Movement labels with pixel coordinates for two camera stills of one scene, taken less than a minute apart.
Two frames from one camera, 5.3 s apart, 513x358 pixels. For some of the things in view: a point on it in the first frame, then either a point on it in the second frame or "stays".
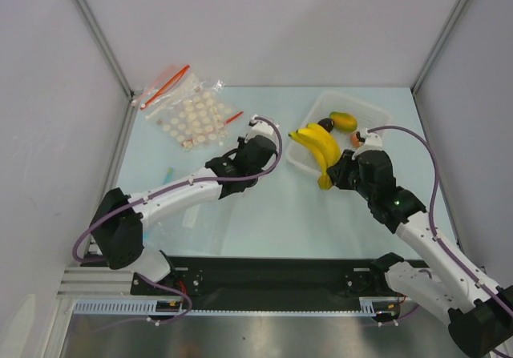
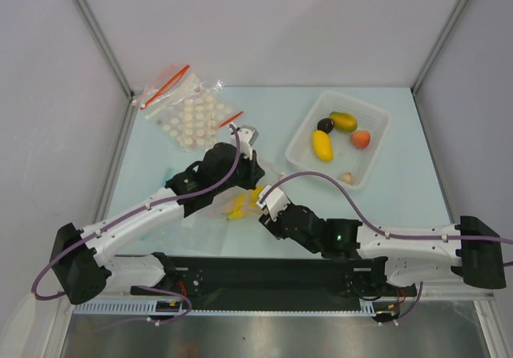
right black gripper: x=338 y=172 to x=271 y=220
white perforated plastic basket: x=301 y=156 stays
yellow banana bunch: x=325 y=145 to x=244 y=202
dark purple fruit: x=328 y=123 stays
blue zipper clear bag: x=191 y=229 stays
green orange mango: x=344 y=122 stays
